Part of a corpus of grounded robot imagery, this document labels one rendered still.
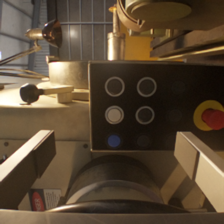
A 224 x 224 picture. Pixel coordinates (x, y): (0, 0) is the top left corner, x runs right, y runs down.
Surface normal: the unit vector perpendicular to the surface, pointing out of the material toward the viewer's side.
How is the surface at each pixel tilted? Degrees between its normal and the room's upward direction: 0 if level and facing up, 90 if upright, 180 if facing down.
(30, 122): 90
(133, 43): 90
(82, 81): 70
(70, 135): 90
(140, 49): 90
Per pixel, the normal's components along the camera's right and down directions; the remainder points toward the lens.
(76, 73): -0.42, 0.23
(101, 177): -0.24, -0.94
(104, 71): 0.00, 0.26
